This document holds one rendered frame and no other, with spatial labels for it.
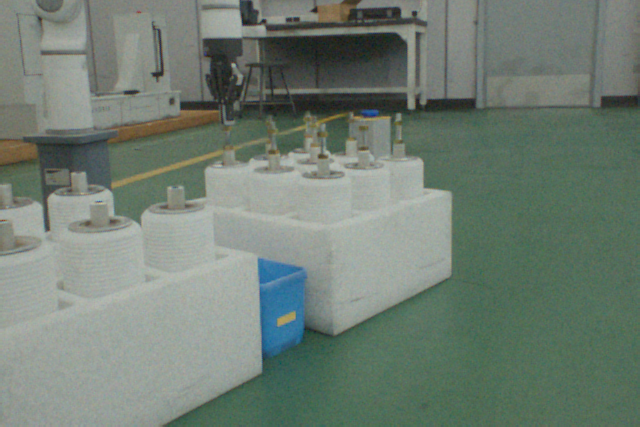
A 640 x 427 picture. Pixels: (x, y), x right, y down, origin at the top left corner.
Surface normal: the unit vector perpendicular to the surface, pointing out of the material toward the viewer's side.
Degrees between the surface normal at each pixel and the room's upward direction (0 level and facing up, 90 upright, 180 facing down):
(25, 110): 90
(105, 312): 90
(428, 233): 90
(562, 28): 90
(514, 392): 0
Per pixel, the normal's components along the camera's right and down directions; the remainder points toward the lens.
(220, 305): 0.77, 0.10
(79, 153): 0.45, 0.19
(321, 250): -0.64, 0.16
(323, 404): -0.03, -0.98
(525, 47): -0.29, 0.18
